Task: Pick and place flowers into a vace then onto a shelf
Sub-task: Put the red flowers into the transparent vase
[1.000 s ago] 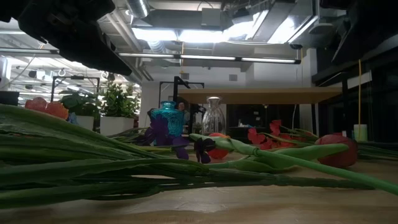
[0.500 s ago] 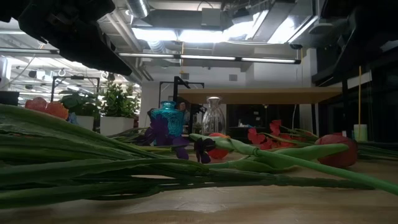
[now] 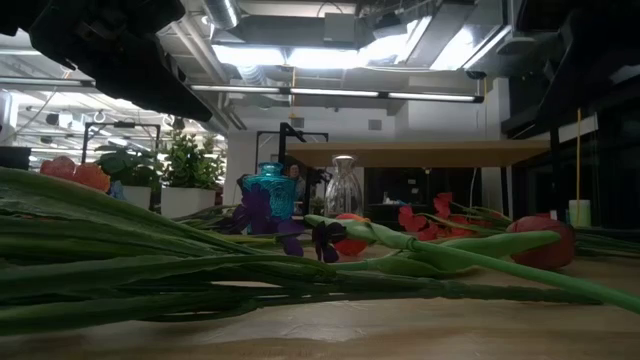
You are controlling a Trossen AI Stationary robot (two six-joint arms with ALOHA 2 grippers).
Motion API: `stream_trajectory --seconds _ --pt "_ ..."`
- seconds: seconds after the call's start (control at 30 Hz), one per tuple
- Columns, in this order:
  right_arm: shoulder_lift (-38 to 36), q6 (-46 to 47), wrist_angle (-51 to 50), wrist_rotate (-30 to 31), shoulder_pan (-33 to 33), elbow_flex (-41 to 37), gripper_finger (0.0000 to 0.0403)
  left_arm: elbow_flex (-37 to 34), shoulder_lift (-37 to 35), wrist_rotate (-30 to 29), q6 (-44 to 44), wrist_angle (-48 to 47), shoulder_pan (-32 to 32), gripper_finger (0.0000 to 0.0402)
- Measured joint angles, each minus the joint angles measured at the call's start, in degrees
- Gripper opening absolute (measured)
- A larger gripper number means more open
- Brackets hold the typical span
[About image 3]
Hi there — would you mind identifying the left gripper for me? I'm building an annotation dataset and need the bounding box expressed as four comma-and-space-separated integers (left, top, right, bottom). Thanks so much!
28, 0, 214, 123

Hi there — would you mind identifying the purple artificial flower bunch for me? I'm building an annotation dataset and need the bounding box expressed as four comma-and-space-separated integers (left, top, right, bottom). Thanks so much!
174, 182, 349, 265

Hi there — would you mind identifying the green flower stems bundle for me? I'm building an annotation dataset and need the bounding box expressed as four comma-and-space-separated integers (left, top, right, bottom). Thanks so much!
0, 155, 604, 337

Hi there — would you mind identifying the clear glass vase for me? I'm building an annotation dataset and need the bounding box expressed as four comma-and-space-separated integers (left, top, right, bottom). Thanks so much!
323, 154, 365, 219

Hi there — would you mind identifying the red artificial flower bunch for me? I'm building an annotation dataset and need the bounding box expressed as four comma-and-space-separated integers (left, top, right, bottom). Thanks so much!
397, 191, 640, 260

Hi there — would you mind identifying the dark red artificial tulip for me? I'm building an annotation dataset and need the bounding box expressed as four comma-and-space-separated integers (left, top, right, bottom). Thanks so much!
324, 214, 576, 279

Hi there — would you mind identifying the wooden shelf with black legs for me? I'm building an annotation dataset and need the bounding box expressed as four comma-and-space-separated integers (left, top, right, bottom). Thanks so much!
286, 138, 561, 226

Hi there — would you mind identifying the small-leaf plant in white pot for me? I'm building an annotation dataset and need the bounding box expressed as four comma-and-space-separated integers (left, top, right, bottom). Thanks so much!
159, 130, 226, 220

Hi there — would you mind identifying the broad-leaf plant in white pot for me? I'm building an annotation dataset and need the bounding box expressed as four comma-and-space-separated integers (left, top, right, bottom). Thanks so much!
94, 143, 162, 211

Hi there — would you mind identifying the black background stand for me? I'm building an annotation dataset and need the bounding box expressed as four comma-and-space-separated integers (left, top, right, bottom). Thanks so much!
254, 121, 330, 174

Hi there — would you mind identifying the person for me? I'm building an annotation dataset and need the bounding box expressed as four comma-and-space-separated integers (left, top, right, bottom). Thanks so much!
287, 163, 307, 202

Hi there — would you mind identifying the teal glass vase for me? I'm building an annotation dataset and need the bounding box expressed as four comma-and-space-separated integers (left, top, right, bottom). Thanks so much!
241, 161, 300, 236

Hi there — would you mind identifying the long linear ceiling light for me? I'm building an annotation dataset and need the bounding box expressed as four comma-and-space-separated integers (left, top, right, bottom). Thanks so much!
189, 83, 485, 105

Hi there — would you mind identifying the black monitor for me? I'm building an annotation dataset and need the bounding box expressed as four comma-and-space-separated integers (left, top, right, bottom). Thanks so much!
0, 145, 32, 171

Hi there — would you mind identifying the pale cylindrical container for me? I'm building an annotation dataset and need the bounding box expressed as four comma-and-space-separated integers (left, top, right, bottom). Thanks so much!
568, 198, 593, 229

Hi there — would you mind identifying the silver ventilation duct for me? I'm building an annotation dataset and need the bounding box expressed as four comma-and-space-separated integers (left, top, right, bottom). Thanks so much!
154, 9, 246, 132

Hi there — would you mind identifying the yellow cable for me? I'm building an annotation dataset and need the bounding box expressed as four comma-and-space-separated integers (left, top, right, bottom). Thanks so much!
574, 107, 584, 226

